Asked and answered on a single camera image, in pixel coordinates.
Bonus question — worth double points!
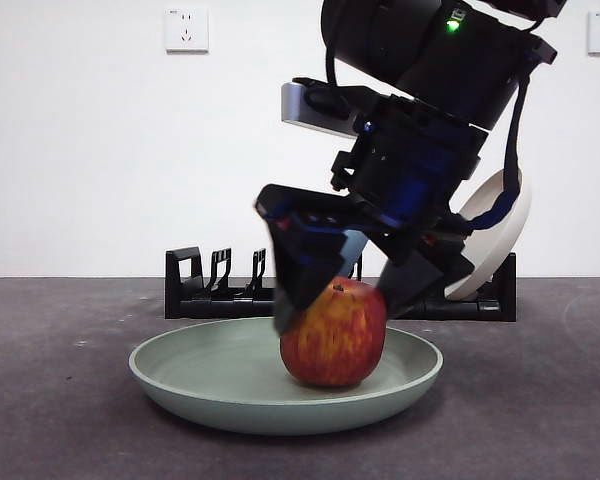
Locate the red yellow apple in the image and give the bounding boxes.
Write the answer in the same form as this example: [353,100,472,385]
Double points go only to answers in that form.
[279,277,389,389]

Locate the green plate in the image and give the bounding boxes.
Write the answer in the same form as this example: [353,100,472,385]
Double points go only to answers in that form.
[128,317,445,436]

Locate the blue plate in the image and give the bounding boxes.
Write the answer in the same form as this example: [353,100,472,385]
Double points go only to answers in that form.
[340,231,370,280]

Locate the cream white plate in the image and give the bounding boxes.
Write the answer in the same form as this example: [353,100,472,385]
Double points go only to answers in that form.
[444,169,534,302]

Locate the black plate rack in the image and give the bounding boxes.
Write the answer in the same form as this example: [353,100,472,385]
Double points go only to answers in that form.
[164,246,519,322]

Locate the black blue braided cable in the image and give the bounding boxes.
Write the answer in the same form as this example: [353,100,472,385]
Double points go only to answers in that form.
[449,47,531,236]

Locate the pale grey right camera box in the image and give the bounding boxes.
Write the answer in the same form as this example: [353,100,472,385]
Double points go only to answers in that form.
[280,79,362,140]

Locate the thin black cable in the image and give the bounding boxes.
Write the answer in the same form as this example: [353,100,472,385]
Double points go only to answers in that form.
[322,0,344,89]

